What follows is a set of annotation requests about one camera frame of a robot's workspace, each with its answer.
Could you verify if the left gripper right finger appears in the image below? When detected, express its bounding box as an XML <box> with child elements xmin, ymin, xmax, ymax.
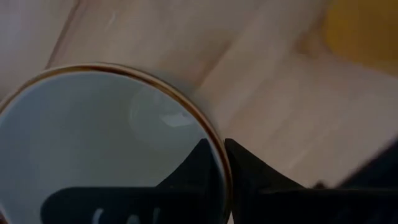
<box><xmin>224</xmin><ymin>136</ymin><xmax>398</xmax><ymax>224</ymax></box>

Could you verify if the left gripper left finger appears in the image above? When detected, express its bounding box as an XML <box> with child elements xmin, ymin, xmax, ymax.
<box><xmin>40</xmin><ymin>138</ymin><xmax>227</xmax><ymax>224</ymax></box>

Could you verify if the yellow-orange faceted mug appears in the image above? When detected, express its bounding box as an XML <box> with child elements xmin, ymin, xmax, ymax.
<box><xmin>323</xmin><ymin>0</ymin><xmax>398</xmax><ymax>75</ymax></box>

